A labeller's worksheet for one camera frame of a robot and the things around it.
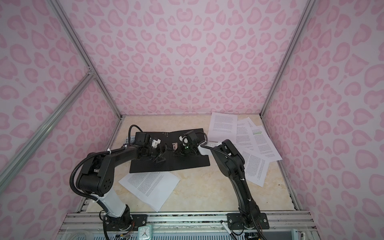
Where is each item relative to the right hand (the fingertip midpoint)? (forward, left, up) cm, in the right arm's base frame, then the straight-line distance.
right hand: (175, 151), depth 96 cm
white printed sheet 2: (-7, -51, -4) cm, 52 cm away
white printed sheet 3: (+17, -49, -4) cm, 52 cm away
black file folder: (-5, +2, -4) cm, 6 cm away
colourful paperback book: (+10, +31, -1) cm, 33 cm away
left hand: (-2, +2, +4) cm, 5 cm away
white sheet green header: (+10, -61, -5) cm, 62 cm away
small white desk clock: (-43, +8, 0) cm, 44 cm away
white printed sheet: (-22, +10, -3) cm, 24 cm away
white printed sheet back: (+25, -33, -4) cm, 42 cm away
